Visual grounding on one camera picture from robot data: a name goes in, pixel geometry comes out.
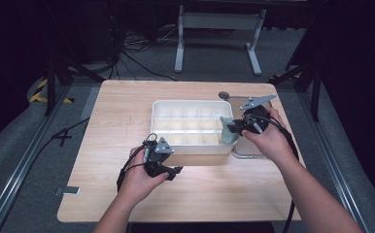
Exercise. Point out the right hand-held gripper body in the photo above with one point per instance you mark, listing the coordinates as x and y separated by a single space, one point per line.
258 118

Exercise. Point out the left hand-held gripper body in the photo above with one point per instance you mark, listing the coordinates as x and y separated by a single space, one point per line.
154 155

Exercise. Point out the green cloth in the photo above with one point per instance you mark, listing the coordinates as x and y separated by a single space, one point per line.
228 137

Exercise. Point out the white divided storage box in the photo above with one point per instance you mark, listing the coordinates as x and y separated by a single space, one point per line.
192 147

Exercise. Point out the person's right hand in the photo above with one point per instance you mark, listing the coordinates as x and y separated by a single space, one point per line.
274 142

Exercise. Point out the person's left hand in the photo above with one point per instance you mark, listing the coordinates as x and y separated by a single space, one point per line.
137 184

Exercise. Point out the clear box lid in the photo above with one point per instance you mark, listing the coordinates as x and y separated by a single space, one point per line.
248 150

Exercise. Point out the dark round disc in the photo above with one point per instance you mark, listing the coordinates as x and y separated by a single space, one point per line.
223 95

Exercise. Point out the black tripod stand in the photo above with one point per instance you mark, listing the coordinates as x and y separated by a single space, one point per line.
315 90
50 84

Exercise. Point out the metal floor rail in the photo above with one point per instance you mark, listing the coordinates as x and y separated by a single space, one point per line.
20 168
331 142

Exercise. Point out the metal table bracket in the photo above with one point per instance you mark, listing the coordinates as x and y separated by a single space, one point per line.
68 190

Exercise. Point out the grey metal stand frame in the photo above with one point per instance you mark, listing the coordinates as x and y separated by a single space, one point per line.
219 21

